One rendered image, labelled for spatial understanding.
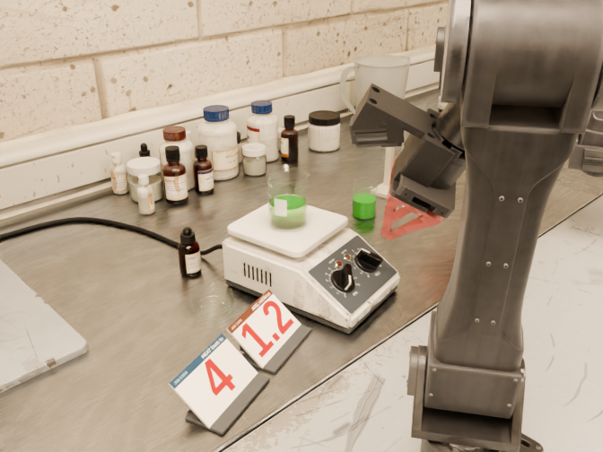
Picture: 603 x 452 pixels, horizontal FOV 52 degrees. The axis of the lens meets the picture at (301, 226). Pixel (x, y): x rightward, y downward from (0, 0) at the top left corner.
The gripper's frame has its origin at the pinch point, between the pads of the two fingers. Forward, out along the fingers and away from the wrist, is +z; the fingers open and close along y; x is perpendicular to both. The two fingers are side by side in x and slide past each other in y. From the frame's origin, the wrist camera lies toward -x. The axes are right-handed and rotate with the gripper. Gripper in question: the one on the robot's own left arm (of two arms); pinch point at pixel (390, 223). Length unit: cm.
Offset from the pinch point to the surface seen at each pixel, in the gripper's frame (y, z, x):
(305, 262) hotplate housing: 4.9, 7.3, -7.1
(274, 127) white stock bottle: -44, 25, -17
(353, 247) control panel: -1.2, 7.2, -1.7
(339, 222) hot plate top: -3.2, 6.0, -4.6
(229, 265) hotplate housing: 3.2, 15.6, -15.0
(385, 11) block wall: -98, 15, -5
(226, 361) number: 20.3, 10.6, -11.5
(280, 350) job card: 15.2, 11.6, -6.0
